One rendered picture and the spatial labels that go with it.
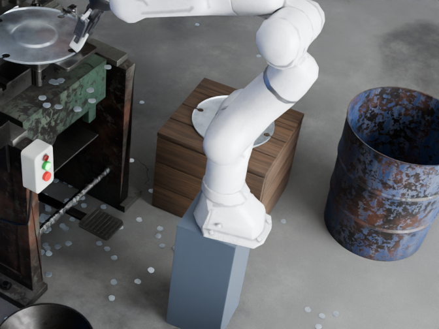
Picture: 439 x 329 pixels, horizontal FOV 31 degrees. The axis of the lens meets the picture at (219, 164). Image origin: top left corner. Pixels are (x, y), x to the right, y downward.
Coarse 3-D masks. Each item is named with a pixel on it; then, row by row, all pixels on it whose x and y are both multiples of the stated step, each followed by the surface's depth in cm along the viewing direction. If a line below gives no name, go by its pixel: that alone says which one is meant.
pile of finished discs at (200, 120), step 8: (224, 96) 285; (200, 104) 280; (208, 104) 281; (216, 104) 281; (200, 112) 277; (208, 112) 277; (192, 120) 272; (200, 120) 274; (208, 120) 274; (200, 128) 270; (272, 128) 275; (264, 136) 271; (256, 144) 267
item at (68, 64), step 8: (72, 48) 222; (88, 48) 223; (96, 48) 224; (72, 56) 219; (80, 56) 220; (88, 56) 221; (24, 64) 226; (48, 64) 227; (56, 64) 216; (64, 64) 216; (72, 64) 217; (40, 72) 226; (48, 72) 229; (56, 72) 233; (40, 80) 227; (48, 80) 231
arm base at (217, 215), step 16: (208, 192) 214; (240, 192) 214; (208, 208) 216; (224, 208) 215; (240, 208) 216; (256, 208) 219; (208, 224) 219; (224, 224) 218; (240, 224) 216; (256, 224) 217; (224, 240) 219; (240, 240) 219; (256, 240) 219
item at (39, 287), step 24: (24, 144) 214; (0, 192) 230; (24, 192) 222; (0, 216) 237; (24, 216) 229; (0, 240) 245; (24, 240) 237; (0, 264) 252; (24, 264) 244; (0, 288) 250; (24, 288) 251
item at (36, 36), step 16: (0, 16) 230; (16, 16) 231; (32, 16) 232; (48, 16) 233; (0, 32) 224; (16, 32) 224; (32, 32) 225; (48, 32) 225; (64, 32) 227; (0, 48) 218; (16, 48) 219; (32, 48) 220; (48, 48) 220; (64, 48) 221; (32, 64) 214
